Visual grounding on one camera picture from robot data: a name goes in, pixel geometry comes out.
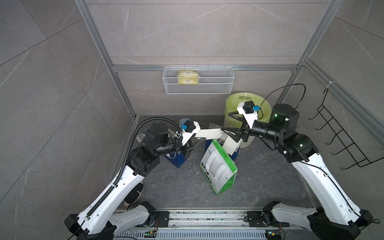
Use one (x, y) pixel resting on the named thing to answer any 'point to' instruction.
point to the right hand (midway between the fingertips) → (228, 120)
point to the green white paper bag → (218, 167)
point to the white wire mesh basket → (211, 80)
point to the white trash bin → (245, 144)
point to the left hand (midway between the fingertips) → (204, 136)
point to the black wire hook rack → (350, 147)
